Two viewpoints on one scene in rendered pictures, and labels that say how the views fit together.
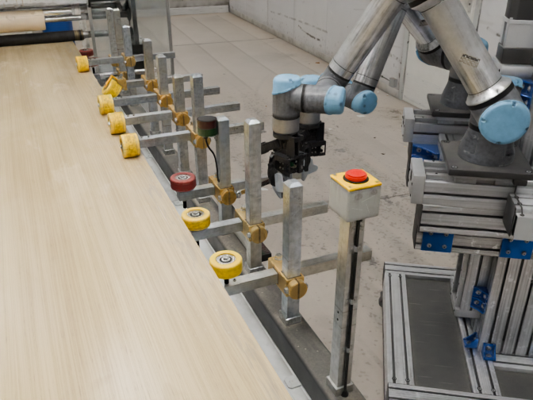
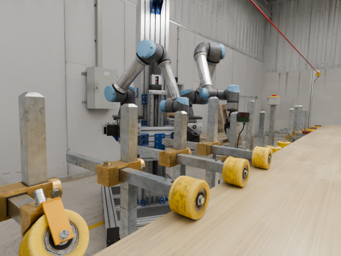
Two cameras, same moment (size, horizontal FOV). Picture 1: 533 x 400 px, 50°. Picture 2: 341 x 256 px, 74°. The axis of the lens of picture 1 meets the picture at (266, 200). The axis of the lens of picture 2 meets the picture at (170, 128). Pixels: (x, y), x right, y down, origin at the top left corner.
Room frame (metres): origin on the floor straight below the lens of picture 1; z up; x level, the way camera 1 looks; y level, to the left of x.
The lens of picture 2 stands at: (2.54, 1.05, 1.13)
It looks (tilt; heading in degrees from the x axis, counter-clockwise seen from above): 6 degrees down; 242
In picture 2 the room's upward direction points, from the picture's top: 1 degrees clockwise
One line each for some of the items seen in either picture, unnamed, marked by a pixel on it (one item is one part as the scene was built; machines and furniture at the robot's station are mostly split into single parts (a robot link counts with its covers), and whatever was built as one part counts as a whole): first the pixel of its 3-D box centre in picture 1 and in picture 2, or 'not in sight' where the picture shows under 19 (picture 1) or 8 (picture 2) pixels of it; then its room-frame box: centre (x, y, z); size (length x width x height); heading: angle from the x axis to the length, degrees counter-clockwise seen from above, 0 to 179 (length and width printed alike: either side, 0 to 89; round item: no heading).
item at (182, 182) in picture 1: (183, 191); not in sight; (1.64, 0.27, 0.85); 0.08 x 0.08 x 0.11
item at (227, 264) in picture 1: (226, 276); (283, 149); (1.16, 0.10, 0.85); 0.08 x 0.08 x 0.11
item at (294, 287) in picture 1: (286, 276); not in sight; (1.21, -0.05, 0.82); 0.14 x 0.06 x 0.05; 23
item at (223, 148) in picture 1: (224, 187); (232, 155); (1.65, 0.14, 0.86); 0.04 x 0.04 x 0.48; 23
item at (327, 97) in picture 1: (324, 98); (223, 94); (1.48, -0.16, 1.21); 0.11 x 0.11 x 0.08; 77
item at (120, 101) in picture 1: (163, 95); (115, 170); (2.38, 0.44, 0.95); 0.50 x 0.04 x 0.04; 113
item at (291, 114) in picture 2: not in sight; (290, 131); (0.27, -0.46, 0.88); 0.04 x 0.04 x 0.48; 23
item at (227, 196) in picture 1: (221, 190); (231, 159); (1.67, 0.15, 0.85); 0.14 x 0.06 x 0.05; 23
